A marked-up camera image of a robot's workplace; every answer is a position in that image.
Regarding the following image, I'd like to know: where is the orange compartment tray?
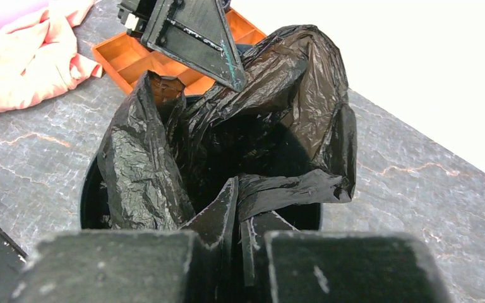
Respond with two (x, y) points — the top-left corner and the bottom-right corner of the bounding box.
(91, 7), (268, 98)

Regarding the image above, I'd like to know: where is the dark blue trash bin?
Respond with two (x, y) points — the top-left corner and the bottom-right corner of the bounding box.
(78, 93), (323, 232)

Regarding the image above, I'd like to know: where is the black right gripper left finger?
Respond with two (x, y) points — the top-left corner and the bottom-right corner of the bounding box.
(10, 177), (239, 302)

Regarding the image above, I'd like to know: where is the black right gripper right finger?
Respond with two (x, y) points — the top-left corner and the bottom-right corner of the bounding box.
(240, 211), (451, 302)

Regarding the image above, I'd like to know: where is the black trash bag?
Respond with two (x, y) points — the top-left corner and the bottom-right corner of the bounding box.
(97, 25), (357, 230)

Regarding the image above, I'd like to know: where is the pink cloth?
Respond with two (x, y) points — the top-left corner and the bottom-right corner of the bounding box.
(0, 1), (102, 113)

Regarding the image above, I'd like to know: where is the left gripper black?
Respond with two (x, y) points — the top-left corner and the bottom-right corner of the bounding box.
(117, 0), (247, 92)

